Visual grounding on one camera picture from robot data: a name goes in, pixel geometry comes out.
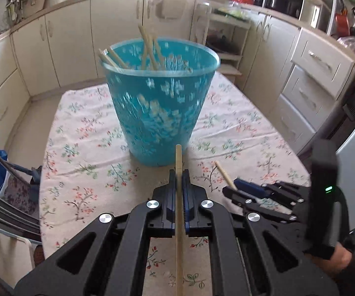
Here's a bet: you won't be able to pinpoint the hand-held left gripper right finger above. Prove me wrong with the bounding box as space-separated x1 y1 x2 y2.
183 169 340 296

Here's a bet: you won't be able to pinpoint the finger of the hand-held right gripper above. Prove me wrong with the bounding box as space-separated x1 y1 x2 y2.
222 186 300 224
234 177 312 202

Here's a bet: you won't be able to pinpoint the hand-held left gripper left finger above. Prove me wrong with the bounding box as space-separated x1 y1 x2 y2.
14 169 177 296

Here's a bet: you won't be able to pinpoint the wooden chopstick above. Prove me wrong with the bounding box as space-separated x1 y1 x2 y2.
175 144 184 296
214 161 238 191

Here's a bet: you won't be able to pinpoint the teal perforated plastic basket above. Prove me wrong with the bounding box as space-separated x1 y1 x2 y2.
100 36 221 167

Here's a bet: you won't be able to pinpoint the group of wooden chopsticks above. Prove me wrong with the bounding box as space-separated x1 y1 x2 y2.
98 25 166 72

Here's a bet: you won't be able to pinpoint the cream drawer cabinet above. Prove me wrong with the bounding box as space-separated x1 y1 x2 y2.
236 15 355 155

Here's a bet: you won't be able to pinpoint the floral tablecloth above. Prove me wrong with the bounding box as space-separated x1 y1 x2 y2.
38 71 313 296

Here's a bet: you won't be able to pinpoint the white shelf rack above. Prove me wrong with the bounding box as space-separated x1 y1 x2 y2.
192 1 253 78

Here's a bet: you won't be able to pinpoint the floral seat cushion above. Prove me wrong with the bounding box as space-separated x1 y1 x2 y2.
4 173 41 220

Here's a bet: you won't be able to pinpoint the white electric thermos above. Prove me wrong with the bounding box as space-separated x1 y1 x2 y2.
299 0 331 30

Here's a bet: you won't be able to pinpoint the white towel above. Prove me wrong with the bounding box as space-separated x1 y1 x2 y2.
0 222 34 285

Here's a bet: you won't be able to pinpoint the black coffee machine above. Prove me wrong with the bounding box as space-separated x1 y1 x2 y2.
269 0 303 18

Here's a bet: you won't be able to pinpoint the cream kitchen cabinets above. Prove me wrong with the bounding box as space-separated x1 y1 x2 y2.
11 0 197 97

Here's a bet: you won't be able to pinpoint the white hanging bin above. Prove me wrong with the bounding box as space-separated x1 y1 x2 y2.
154 0 188 19

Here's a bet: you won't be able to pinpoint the wooden cutting board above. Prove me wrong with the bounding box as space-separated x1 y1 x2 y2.
21 0 49 18

